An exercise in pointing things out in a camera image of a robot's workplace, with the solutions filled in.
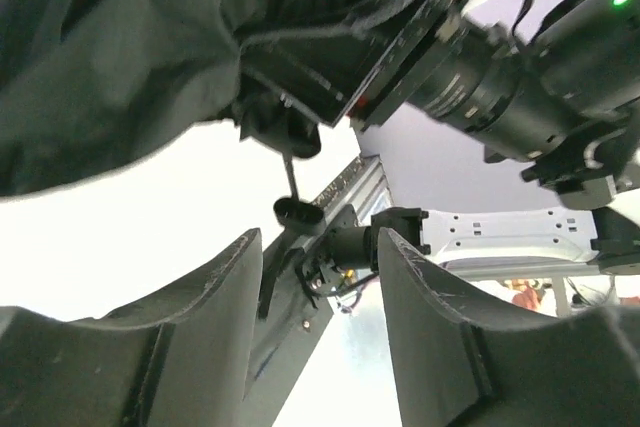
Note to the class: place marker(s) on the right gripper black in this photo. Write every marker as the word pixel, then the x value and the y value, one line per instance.
pixel 319 75

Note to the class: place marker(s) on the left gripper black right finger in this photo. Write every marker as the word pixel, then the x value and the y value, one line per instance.
pixel 462 357

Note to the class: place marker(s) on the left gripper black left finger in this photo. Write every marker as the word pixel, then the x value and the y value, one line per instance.
pixel 177 357

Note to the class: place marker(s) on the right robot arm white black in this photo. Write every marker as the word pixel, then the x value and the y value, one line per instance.
pixel 566 103

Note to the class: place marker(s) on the right aluminium table rail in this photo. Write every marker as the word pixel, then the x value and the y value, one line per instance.
pixel 350 195

